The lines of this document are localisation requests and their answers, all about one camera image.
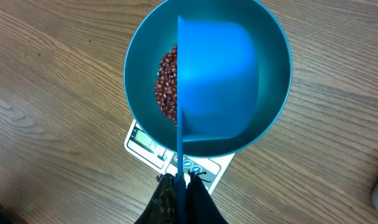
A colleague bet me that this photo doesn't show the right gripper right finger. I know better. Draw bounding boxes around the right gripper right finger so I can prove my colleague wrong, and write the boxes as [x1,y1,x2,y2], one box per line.
[185,171,228,224]

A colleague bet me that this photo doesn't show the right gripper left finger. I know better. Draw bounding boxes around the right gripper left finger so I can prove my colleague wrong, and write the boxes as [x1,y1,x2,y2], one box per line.
[135,174,177,224]

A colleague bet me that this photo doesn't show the blue plastic measuring scoop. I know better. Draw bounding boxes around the blue plastic measuring scoop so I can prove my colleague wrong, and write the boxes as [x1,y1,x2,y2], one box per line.
[175,16,258,223]

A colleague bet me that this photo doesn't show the white digital kitchen scale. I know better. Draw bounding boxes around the white digital kitchen scale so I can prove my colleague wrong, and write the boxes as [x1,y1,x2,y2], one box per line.
[124,121,235,194]

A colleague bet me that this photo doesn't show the red beans in bowl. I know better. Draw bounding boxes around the red beans in bowl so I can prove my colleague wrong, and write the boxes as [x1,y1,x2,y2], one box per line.
[154,44,177,126]

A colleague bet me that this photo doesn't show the blue metal bowl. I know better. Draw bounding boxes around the blue metal bowl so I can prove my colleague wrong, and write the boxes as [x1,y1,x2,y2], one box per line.
[124,0,293,157]

